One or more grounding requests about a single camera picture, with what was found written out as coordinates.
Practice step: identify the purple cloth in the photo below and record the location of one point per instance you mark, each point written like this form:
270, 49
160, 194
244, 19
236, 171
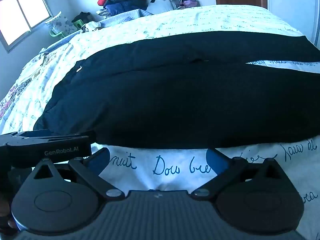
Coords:
190, 3

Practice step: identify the window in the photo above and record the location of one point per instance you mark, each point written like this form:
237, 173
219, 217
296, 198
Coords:
25, 12

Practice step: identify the patterned pillow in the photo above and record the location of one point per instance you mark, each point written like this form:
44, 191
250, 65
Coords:
60, 25

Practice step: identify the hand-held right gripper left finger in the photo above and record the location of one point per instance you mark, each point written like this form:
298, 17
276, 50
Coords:
98, 160

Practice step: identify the floral blanket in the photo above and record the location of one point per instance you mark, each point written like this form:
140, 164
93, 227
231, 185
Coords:
10, 102

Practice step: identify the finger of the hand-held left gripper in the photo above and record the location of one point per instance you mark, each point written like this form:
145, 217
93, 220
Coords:
62, 133

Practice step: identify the black pants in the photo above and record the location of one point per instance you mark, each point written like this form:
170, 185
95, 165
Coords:
162, 92

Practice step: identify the navy blue jacket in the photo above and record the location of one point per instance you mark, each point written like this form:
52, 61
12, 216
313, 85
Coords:
125, 3

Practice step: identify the light blue blanket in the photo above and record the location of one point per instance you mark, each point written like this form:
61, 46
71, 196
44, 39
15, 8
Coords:
125, 17

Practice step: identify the green plastic chair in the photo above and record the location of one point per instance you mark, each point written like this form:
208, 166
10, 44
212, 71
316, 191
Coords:
78, 23

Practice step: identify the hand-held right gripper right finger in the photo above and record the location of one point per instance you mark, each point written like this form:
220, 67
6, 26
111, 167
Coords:
216, 161

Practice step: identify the white script-printed bedsheet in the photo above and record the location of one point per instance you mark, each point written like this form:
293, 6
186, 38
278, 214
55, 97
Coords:
125, 37

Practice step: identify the black and white cloth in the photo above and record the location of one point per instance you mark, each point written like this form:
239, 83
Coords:
91, 26

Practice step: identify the person's left hand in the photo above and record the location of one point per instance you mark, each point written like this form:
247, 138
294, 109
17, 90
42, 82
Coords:
6, 215

